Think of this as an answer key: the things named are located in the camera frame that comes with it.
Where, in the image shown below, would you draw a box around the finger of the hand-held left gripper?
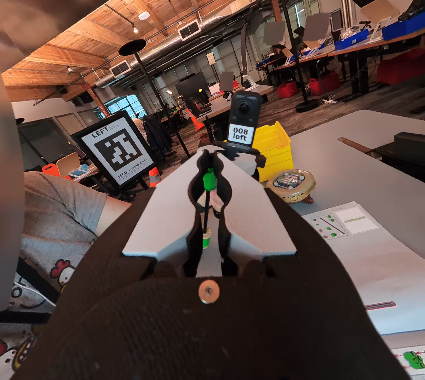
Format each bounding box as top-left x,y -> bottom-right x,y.
229,154 -> 259,178

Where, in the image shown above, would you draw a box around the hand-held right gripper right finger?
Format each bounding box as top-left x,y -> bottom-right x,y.
215,151 -> 297,277

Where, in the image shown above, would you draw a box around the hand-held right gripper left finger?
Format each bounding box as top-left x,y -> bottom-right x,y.
122,149 -> 210,277

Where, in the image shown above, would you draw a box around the black axle rod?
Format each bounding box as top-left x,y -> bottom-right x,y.
204,188 -> 214,230

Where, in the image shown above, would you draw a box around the person's left hand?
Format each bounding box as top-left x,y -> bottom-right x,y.
212,192 -> 227,219

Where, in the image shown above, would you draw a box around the grey office table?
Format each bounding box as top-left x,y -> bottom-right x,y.
196,84 -> 273,123

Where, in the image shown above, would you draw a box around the stacked yellow plastic bins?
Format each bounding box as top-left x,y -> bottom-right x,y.
252,121 -> 295,184

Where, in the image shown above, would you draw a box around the tan round brick pot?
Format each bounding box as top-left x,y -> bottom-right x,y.
266,169 -> 317,205

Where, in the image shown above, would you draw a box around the red bean bag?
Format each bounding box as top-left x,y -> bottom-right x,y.
277,81 -> 298,99
377,52 -> 425,85
309,71 -> 341,96

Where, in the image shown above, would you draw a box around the black monitor screen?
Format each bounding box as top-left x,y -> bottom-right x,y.
175,71 -> 209,98

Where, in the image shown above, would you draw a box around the dark jacket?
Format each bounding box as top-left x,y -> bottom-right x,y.
142,115 -> 174,159

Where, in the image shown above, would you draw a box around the grey printed t-shirt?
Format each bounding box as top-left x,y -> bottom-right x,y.
0,171 -> 110,380

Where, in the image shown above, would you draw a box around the white vent grille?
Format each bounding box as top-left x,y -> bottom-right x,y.
109,59 -> 132,79
177,18 -> 202,42

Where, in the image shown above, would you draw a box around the black framed marker sign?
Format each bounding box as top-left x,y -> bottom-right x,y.
71,110 -> 157,202

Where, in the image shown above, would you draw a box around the white instruction booklet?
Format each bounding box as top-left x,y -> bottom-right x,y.
300,200 -> 425,380

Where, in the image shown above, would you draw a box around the blue plastic bin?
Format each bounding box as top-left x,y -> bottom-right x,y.
382,15 -> 425,40
334,29 -> 371,50

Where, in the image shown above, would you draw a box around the small grey monitor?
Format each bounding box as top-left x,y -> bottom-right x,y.
329,8 -> 344,33

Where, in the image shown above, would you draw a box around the long wooden table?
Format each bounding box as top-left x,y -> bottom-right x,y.
327,30 -> 425,95

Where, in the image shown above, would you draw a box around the black and tan board stand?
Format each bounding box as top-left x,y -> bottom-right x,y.
346,0 -> 401,43

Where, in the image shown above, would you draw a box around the black equipment case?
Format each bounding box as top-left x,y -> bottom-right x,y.
398,0 -> 425,21

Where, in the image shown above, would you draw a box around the long metal ventilation duct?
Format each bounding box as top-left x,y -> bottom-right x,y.
95,0 -> 278,88

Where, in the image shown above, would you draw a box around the black strap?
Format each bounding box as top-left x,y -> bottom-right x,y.
16,257 -> 61,304

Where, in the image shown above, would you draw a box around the thin white cable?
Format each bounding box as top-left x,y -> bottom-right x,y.
13,282 -> 56,306

